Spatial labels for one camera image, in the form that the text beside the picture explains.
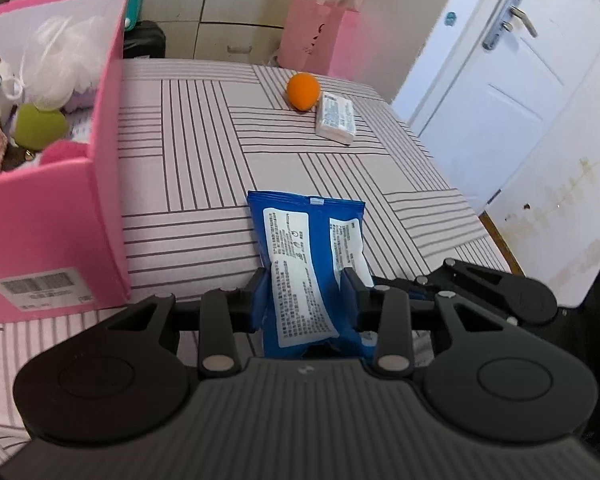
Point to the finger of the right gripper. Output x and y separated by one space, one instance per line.
504 294

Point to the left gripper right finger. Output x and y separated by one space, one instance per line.
386 311

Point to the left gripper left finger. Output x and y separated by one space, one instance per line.
222 314

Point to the blue snack packet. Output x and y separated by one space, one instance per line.
306 242

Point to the red strawberry plush pouch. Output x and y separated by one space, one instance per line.
61 150

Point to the green plush ball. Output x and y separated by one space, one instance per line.
36 129

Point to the striped pink bed sheet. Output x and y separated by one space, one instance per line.
195 137

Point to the pink cardboard storage box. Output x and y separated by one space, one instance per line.
61 244

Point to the white tissue packet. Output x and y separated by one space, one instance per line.
335 118

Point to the white door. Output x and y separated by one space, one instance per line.
480 113

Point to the orange plush ball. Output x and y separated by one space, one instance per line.
303 91

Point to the purple plush toy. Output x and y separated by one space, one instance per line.
80 101

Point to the pink paper gift bag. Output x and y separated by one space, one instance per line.
319 38

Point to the black suitcase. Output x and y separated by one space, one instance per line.
145 40

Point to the white wardrobe cabinet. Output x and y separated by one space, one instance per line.
244 31

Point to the silver door handle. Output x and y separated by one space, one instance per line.
503 21

